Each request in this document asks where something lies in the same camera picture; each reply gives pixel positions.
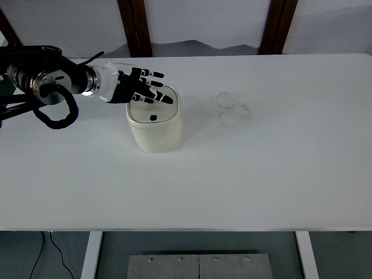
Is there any cream lidded trash bin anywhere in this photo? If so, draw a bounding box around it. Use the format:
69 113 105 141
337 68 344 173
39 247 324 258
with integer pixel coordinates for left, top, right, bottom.
125 85 184 154

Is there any dark brown wooden post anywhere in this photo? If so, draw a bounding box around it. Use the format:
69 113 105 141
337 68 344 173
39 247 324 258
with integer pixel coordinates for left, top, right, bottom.
0 8 23 48
117 0 153 58
259 0 299 55

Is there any grey metal plate with screws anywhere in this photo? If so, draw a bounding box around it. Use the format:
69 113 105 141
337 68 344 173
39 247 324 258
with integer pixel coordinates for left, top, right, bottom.
127 253 273 279

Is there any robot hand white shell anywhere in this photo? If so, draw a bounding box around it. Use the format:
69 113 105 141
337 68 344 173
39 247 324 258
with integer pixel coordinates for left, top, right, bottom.
97 62 174 105

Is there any white table leg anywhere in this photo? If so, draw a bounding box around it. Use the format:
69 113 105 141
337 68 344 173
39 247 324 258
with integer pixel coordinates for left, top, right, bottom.
80 231 103 279
295 231 320 279

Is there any thin black floor cable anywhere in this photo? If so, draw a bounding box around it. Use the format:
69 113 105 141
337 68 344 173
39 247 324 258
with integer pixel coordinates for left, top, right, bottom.
30 231 45 279
48 231 75 279

